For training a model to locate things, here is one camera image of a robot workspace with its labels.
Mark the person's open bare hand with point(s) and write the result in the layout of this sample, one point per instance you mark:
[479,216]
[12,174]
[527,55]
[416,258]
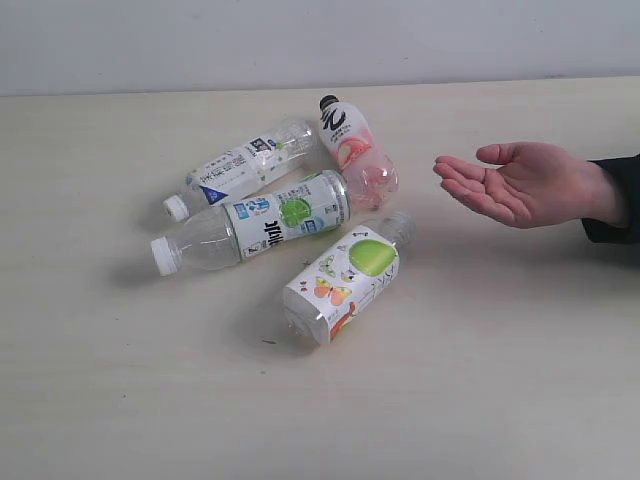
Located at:
[522,185]

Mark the clear bottle lime green label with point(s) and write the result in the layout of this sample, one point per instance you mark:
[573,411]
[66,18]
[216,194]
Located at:
[233,232]

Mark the clear bottle blue white label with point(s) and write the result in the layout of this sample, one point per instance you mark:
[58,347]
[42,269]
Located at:
[243,170]

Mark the black sleeved forearm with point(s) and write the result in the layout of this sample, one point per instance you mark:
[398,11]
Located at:
[613,216]

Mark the pink peach drink bottle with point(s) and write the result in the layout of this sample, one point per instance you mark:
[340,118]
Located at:
[369,173]

